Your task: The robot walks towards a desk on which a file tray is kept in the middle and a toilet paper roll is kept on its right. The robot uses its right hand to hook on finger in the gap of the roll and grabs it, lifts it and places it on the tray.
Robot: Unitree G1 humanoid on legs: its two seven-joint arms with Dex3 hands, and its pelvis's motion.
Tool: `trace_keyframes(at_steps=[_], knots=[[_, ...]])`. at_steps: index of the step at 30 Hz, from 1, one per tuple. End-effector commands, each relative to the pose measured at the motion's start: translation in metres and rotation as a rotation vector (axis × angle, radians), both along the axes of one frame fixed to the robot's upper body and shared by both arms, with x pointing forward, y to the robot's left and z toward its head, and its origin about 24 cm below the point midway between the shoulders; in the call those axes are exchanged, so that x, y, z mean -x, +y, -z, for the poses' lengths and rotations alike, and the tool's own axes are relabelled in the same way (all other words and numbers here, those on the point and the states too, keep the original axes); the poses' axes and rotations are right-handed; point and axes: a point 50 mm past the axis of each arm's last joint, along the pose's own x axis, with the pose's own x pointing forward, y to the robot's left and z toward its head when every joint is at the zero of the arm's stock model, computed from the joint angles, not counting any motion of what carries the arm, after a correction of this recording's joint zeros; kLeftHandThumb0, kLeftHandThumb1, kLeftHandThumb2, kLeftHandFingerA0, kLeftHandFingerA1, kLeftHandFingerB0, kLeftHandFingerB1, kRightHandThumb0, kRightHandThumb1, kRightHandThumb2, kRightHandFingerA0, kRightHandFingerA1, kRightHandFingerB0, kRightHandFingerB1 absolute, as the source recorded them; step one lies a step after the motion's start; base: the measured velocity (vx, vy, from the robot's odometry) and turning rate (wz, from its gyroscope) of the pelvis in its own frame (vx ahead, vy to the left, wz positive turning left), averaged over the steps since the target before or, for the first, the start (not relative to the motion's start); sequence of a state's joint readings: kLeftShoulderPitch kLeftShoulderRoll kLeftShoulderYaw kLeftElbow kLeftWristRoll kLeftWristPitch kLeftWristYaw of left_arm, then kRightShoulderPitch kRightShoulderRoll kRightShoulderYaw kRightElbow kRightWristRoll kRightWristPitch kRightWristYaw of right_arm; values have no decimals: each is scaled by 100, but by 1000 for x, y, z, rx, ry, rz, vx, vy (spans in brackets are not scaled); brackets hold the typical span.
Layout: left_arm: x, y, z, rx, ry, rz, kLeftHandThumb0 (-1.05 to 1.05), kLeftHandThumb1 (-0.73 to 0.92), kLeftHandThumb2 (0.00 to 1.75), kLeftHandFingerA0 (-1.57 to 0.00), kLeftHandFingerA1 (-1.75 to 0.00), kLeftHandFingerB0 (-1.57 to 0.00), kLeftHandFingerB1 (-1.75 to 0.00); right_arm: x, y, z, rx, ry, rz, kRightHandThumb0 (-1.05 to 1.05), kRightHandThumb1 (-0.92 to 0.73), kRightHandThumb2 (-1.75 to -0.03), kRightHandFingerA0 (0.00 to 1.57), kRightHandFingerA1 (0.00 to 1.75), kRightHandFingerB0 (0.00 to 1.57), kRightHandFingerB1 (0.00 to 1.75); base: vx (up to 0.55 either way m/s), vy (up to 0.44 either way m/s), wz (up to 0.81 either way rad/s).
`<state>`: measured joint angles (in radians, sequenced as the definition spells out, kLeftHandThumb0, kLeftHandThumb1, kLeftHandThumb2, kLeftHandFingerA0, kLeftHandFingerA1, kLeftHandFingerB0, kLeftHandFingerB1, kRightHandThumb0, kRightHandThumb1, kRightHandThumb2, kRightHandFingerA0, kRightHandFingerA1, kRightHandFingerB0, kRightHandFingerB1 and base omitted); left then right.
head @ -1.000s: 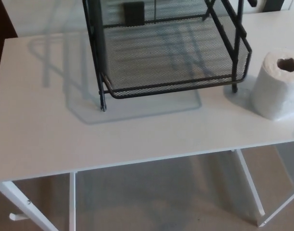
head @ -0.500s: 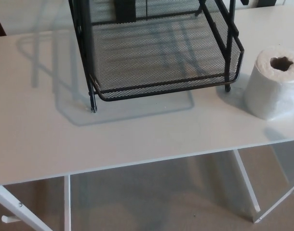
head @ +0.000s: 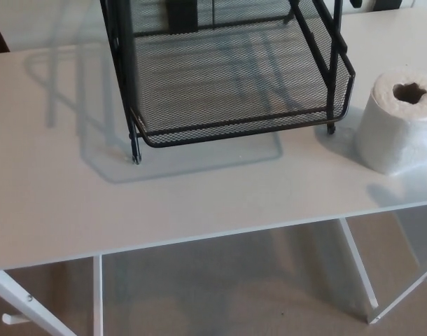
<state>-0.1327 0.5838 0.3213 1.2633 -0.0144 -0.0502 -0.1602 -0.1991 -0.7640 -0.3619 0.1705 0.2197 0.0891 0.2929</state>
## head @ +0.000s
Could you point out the black chair behind desk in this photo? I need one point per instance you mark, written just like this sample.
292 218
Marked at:
385 4

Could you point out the black mesh file tray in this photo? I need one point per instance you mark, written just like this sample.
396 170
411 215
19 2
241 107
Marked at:
234 87

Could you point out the white toilet paper roll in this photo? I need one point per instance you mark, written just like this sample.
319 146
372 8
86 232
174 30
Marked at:
392 140

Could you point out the white desk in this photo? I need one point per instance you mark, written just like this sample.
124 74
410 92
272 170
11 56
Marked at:
59 175

